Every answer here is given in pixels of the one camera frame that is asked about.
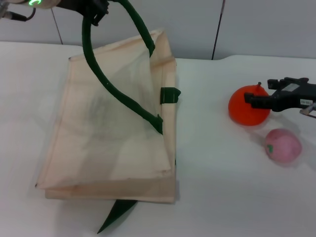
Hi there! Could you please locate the right wrist cable with plug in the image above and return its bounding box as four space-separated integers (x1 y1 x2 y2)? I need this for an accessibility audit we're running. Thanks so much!
299 102 316 116

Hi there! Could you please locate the wrist cable with plug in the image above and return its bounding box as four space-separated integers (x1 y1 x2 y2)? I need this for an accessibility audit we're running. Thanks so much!
299 102 316 116
0 8 37 22

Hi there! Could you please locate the left wrist cable with plug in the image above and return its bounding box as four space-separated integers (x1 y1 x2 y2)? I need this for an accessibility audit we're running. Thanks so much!
0 8 37 22

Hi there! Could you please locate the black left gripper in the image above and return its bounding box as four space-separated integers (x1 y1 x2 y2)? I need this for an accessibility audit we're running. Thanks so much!
58 0 109 26

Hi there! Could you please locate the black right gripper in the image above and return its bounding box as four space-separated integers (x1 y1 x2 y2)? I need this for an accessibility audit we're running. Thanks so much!
244 78 316 113

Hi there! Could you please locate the orange toy fruit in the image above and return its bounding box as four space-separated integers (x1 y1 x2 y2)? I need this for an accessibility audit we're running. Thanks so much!
228 82 272 126

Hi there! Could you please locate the cream handbag with green handles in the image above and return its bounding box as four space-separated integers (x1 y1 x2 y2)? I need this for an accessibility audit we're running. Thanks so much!
34 0 182 234

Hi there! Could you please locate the pink toy peach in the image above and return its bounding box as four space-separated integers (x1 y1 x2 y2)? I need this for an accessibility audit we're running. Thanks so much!
265 128 302 163

